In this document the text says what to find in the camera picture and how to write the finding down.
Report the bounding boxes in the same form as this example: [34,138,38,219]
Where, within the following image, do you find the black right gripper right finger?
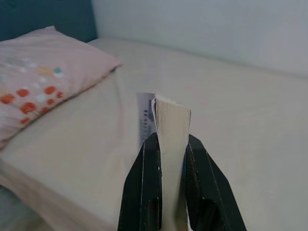
[179,133,247,231]

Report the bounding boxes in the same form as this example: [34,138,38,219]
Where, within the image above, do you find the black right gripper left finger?
[117,132,163,231]

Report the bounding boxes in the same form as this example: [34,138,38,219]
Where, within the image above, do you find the white book blue letters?
[153,94,193,231]

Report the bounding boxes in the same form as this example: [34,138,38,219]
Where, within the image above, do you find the pink dotted pillow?
[0,26,123,151]

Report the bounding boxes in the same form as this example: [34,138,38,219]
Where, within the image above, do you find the cream sheeted mattress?
[0,37,308,231]

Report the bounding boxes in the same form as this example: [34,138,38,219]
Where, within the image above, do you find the teal upholstered bed frame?
[0,0,98,44]

